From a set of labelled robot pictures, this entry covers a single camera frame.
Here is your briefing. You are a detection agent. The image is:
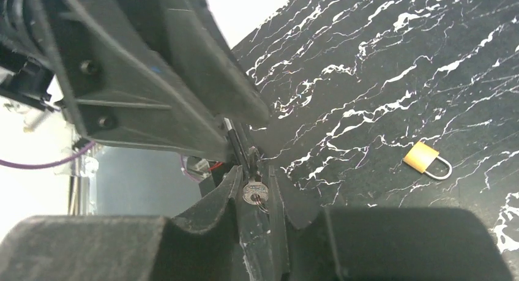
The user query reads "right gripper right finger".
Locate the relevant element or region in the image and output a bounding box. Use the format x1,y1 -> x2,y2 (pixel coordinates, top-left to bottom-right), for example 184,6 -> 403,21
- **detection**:
267,166 -> 513,280

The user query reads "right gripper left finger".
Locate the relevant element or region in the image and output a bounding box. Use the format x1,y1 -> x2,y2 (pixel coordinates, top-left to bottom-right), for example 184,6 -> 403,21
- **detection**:
1,166 -> 243,280

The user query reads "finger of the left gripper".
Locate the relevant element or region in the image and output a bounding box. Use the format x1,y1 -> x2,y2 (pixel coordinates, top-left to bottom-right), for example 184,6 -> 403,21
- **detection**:
159,0 -> 270,126

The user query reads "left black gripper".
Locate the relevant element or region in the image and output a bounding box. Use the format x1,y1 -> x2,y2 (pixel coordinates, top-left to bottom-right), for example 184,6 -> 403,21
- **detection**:
1,0 -> 231,161

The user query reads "small silver key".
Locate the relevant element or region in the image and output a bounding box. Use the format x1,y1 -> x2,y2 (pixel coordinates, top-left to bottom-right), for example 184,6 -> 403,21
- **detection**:
242,146 -> 269,214

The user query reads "small brass padlock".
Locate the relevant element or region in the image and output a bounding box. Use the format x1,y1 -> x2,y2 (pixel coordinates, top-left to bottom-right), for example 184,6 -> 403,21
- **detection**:
403,141 -> 453,181

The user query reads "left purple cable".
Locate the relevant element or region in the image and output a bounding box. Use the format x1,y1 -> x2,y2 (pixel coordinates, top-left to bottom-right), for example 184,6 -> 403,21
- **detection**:
0,140 -> 96,170

